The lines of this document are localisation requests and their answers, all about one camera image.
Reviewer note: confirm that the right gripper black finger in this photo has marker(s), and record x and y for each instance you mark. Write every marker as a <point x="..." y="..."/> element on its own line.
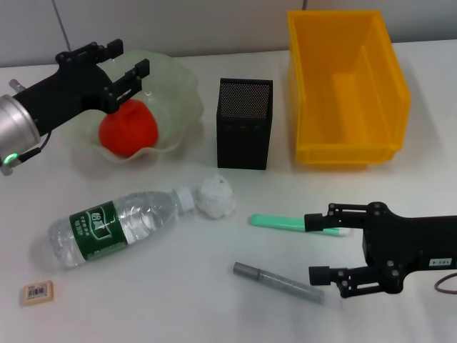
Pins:
<point x="319" y="276"/>
<point x="317" y="222"/>

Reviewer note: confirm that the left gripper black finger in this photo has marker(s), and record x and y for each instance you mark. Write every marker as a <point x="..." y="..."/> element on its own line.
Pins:
<point x="125" y="89"/>
<point x="103" y="51"/>

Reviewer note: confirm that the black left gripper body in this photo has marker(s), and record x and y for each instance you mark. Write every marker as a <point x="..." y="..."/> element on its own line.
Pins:
<point x="71" y="89"/>

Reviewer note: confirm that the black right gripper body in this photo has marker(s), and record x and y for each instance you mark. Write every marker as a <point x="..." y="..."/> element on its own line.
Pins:
<point x="403" y="246"/>

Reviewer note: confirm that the green pen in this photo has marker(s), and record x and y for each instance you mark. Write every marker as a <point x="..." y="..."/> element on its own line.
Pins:
<point x="278" y="221"/>

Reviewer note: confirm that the red apple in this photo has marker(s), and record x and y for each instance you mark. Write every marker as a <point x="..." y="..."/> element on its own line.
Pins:
<point x="132" y="132"/>

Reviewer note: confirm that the white paper ball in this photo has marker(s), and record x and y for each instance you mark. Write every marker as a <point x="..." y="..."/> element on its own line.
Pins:
<point x="214" y="198"/>

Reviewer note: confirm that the clear green-label water bottle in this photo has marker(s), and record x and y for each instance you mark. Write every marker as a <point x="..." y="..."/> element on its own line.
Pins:
<point x="100" y="228"/>

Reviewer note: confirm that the grey marker pen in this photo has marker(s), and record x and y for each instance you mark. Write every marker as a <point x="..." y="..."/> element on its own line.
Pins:
<point x="271" y="280"/>

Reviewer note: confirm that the translucent wavy fruit plate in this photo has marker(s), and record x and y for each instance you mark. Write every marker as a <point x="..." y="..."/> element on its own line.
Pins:
<point x="178" y="93"/>

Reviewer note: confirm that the black mesh pen holder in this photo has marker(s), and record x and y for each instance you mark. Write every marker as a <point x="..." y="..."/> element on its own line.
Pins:
<point x="242" y="143"/>

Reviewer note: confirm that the beige eraser with barcode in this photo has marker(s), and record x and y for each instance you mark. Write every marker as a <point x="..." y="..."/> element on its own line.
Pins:
<point x="37" y="293"/>

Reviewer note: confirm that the yellow plastic storage bin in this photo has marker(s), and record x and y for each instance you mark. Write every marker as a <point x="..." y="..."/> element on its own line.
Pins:
<point x="350" y="107"/>

